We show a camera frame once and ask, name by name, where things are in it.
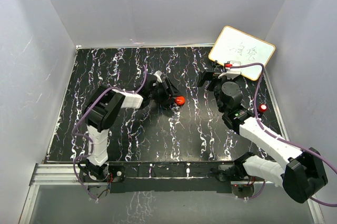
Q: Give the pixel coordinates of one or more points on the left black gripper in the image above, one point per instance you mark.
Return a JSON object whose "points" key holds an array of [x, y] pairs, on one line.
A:
{"points": [[168, 93]]}

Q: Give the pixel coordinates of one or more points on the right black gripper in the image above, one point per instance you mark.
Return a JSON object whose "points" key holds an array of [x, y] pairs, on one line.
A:
{"points": [[208, 75]]}

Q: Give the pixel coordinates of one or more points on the red earbud charging case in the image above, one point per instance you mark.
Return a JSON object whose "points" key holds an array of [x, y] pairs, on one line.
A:
{"points": [[180, 100]]}

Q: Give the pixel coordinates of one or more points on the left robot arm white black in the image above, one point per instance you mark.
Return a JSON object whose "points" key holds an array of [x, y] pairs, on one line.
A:
{"points": [[104, 106]]}

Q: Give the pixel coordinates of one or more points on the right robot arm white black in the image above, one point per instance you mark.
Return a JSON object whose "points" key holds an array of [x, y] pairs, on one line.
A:
{"points": [[299, 172]]}

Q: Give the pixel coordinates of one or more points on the red emergency stop button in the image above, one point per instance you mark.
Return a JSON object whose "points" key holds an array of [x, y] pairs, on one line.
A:
{"points": [[262, 108]]}

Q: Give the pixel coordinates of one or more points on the black front base bar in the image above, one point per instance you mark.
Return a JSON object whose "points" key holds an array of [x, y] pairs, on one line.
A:
{"points": [[176, 176]]}

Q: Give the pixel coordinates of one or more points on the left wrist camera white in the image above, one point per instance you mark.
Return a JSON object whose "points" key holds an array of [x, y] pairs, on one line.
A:
{"points": [[158, 74]]}

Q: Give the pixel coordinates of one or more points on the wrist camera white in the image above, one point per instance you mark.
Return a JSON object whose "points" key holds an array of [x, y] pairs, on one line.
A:
{"points": [[158, 74], [232, 70]]}

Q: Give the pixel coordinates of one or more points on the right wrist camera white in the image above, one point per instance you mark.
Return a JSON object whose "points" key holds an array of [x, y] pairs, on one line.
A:
{"points": [[232, 70]]}

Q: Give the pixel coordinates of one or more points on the whiteboard with wooden frame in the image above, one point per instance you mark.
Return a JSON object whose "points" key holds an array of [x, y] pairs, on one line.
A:
{"points": [[235, 45]]}

